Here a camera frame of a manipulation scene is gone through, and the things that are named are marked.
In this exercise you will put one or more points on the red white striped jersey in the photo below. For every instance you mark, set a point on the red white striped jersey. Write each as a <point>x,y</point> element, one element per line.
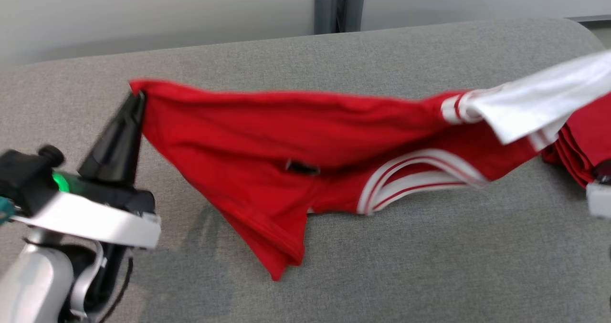
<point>248,137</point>

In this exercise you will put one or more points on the grey partition post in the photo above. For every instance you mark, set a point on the grey partition post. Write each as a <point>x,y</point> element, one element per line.
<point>339,5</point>

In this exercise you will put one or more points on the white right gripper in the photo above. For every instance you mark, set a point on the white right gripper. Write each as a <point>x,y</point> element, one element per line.
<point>600,200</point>

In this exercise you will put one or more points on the grey partition base rail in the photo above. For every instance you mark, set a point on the grey partition base rail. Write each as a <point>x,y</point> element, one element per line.
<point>589,20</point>

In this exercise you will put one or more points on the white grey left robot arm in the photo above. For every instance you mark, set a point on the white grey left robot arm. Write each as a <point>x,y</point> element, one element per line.
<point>33,289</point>

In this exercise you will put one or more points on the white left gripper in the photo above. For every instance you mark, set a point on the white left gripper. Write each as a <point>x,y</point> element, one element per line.
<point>105,218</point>

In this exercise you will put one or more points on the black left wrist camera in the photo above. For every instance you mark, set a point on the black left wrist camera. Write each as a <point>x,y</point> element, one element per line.
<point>26,175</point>

